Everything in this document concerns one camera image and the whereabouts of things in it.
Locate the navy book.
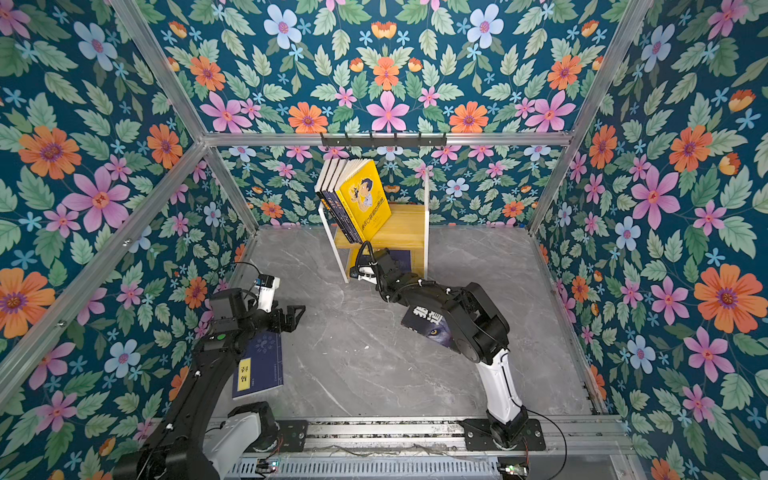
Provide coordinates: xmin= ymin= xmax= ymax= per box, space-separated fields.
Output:
xmin=349 ymin=248 xmax=412 ymax=279
xmin=232 ymin=332 xmax=284 ymax=399

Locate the dark wolf cover book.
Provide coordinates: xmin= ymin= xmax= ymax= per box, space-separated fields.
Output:
xmin=401 ymin=306 xmax=457 ymax=351

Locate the purple old man book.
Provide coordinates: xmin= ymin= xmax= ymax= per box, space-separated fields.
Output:
xmin=319 ymin=159 xmax=361 ymax=244
xmin=328 ymin=159 xmax=363 ymax=244

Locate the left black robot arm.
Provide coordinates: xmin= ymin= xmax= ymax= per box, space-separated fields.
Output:
xmin=113 ymin=288 xmax=306 ymax=479

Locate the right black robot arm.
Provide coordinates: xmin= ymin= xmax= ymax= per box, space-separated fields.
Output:
xmin=350 ymin=241 xmax=528 ymax=449

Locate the white wooden book shelf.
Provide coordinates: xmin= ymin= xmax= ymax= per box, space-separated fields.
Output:
xmin=318 ymin=177 xmax=431 ymax=284

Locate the black book gold title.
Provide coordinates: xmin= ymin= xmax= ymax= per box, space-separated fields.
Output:
xmin=315 ymin=159 xmax=350 ymax=243

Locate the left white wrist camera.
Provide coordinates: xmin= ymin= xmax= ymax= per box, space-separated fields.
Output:
xmin=253 ymin=274 xmax=280 ymax=312

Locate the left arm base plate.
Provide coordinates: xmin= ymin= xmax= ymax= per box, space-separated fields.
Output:
xmin=248 ymin=420 xmax=309 ymax=454

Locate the black wall hook rail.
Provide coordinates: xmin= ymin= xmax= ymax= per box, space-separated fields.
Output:
xmin=320 ymin=133 xmax=448 ymax=148

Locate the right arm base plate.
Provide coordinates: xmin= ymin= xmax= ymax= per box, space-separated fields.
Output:
xmin=459 ymin=418 xmax=546 ymax=452

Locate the aluminium front rail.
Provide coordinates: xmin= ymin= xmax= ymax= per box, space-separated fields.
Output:
xmin=223 ymin=415 xmax=647 ymax=479

